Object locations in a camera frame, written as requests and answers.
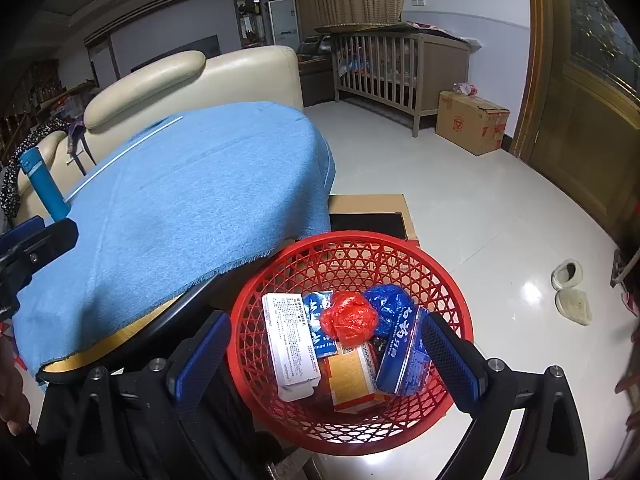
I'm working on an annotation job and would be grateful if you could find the tall display shelf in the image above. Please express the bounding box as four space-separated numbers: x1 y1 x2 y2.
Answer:
234 0 266 48

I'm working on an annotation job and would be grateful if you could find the purple bag strap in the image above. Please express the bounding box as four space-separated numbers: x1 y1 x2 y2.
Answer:
65 117 98 178

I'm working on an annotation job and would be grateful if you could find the white standing air conditioner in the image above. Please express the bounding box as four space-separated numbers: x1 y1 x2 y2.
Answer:
267 0 302 47

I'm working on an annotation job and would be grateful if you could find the dark wooden shelf cabinet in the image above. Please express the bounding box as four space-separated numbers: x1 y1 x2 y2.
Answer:
0 57 66 131

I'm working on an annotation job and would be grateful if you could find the red plastic bag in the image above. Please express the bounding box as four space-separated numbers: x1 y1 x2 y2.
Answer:
320 291 377 347

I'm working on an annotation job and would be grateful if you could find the long blue toothpaste box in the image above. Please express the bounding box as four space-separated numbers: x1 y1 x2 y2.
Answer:
375 307 432 397

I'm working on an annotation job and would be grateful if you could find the black wall television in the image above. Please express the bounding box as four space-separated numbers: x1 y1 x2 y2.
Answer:
131 35 221 73

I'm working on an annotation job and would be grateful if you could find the wooden side cabinet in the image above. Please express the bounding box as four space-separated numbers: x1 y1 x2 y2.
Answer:
297 35 336 106

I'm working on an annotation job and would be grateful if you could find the blue plastic bag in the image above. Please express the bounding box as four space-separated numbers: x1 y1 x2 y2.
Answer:
362 284 416 338

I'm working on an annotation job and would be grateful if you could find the red plastic basket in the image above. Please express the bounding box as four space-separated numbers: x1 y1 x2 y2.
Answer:
227 231 475 457

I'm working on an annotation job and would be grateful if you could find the wooden door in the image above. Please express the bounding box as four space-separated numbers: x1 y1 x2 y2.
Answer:
510 0 640 251

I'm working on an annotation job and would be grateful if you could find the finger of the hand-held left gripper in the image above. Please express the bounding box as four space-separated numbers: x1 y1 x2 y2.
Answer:
0 216 79 291

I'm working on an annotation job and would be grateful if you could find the blue thermos bottle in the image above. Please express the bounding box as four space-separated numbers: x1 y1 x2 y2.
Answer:
20 149 71 222

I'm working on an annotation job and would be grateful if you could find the wooden baby crib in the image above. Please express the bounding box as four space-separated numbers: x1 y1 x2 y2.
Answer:
315 22 473 137

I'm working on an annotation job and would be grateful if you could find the blue carton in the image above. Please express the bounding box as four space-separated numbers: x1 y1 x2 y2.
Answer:
300 290 346 358

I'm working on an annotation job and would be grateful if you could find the white printed carton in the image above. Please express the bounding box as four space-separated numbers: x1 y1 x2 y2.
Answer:
261 292 322 402

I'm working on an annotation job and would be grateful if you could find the blue cloth covered table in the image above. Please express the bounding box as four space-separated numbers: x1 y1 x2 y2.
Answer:
12 101 337 378

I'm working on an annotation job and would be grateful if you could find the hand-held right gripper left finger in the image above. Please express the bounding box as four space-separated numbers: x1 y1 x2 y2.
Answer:
62 310 233 480

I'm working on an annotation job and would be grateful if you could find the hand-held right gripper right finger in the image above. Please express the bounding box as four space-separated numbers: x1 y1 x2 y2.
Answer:
421 312 591 480

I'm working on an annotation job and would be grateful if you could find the person's left hand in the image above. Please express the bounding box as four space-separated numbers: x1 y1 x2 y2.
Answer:
0 332 31 436

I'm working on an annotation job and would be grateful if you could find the flat cardboard box black top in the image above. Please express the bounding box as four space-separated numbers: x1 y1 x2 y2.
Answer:
285 194 418 311

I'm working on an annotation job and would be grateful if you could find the cream leather sofa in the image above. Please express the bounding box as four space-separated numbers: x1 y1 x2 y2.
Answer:
10 45 305 221

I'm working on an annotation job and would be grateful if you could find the brown cardboard box red print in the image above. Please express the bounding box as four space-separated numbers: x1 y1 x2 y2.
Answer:
435 91 511 157

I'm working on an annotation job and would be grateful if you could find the black floral cloth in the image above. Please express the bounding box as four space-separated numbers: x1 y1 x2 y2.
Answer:
0 119 66 218

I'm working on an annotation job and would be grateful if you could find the orange and white package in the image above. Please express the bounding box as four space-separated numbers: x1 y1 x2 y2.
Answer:
327 342 396 413

